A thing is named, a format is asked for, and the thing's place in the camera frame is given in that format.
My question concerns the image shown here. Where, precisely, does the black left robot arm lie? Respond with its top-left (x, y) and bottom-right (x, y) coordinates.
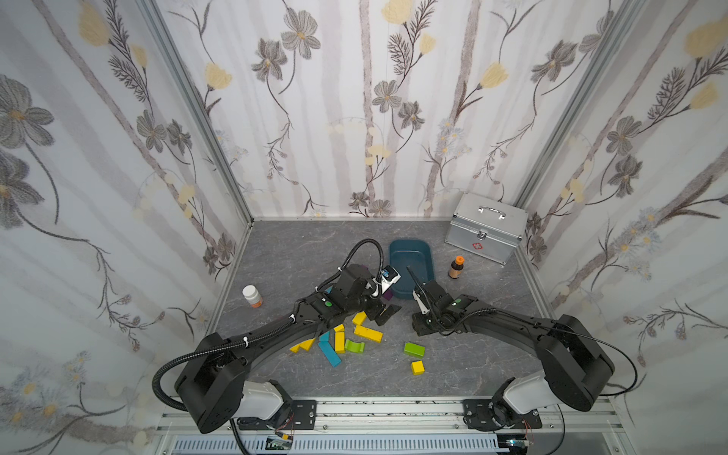
top-left (152, 238), bottom-right (401, 434)

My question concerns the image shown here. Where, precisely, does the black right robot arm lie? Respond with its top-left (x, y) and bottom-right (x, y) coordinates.
top-left (407, 267), bottom-right (639, 431)

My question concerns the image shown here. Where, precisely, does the yellow rectangular block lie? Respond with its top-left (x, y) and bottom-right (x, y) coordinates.
top-left (352, 312), bottom-right (367, 326)

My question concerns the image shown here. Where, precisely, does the long yellow block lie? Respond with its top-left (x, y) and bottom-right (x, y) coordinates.
top-left (300, 339), bottom-right (316, 352)
top-left (354, 325), bottom-right (384, 343)

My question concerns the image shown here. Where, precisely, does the teal plastic bin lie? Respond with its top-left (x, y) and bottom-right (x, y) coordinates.
top-left (389, 239), bottom-right (435, 300)

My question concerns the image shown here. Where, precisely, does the green arch block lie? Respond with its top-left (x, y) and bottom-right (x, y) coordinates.
top-left (344, 339), bottom-right (366, 354)

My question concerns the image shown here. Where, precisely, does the orange cap brown bottle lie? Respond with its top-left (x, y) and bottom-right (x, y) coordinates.
top-left (449, 256), bottom-right (464, 279)

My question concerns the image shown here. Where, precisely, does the yellow upright block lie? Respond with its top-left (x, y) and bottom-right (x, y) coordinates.
top-left (335, 332), bottom-right (346, 355)

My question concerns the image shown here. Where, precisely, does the green flat block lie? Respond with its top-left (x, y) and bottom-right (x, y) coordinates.
top-left (403, 342), bottom-right (426, 358)

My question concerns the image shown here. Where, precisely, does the long teal block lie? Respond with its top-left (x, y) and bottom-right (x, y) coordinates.
top-left (318, 342), bottom-right (341, 368)

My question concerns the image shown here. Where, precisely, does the silver metal case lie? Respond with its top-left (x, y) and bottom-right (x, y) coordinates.
top-left (445, 193), bottom-right (528, 265)

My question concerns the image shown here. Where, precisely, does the white cap orange bottle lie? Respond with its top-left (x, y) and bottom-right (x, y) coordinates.
top-left (242, 284), bottom-right (264, 308)

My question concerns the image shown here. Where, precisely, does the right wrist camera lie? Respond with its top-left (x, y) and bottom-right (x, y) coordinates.
top-left (413, 290), bottom-right (430, 315)

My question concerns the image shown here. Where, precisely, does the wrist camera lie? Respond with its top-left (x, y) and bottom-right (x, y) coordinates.
top-left (413, 290), bottom-right (430, 315)
top-left (375, 265), bottom-right (401, 297)

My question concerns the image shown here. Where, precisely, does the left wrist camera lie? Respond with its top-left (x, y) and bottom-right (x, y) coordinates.
top-left (375, 265), bottom-right (401, 297)

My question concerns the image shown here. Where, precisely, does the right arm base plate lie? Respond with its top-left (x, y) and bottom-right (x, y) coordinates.
top-left (462, 399), bottom-right (543, 431)

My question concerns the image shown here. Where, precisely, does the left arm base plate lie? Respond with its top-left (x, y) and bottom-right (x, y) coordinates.
top-left (235, 400), bottom-right (318, 431)

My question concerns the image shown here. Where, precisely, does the aluminium rail frame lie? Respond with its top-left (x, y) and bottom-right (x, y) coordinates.
top-left (151, 396), bottom-right (636, 454)

